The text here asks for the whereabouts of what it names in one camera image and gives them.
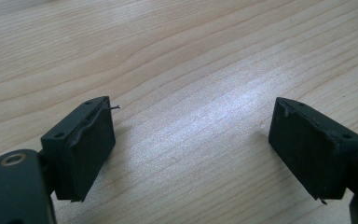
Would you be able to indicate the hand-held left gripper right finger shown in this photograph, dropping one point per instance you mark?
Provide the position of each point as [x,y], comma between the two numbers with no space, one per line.
[307,149]

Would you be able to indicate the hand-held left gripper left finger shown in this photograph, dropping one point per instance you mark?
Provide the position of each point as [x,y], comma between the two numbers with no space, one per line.
[80,149]

